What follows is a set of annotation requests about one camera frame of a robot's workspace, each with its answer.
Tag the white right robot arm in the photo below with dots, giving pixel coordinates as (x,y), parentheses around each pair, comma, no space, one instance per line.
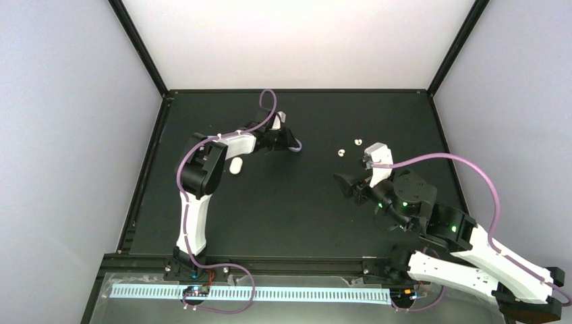
(453,250)

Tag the white oval capsule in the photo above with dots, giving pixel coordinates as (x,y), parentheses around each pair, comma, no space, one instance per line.
(236,165)

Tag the light blue slotted cable duct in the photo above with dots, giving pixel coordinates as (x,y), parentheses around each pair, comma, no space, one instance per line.
(240,293)

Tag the black frame post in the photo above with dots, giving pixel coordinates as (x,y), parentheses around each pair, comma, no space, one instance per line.
(138,44)
(472,18)

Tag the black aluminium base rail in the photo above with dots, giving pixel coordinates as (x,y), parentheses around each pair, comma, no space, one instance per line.
(371,270)

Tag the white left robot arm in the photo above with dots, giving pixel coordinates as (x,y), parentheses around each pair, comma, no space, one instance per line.
(199,175)

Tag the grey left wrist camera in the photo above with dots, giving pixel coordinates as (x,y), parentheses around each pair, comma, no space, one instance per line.
(279,120)

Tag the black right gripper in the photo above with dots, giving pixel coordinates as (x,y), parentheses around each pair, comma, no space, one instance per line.
(348,187)

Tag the black frame post right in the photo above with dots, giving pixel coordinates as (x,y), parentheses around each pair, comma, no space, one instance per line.
(472,18)

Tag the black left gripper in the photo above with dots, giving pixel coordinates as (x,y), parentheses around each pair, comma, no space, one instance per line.
(284,141)

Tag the black frame post left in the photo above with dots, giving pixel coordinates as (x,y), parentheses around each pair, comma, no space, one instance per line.
(138,44)

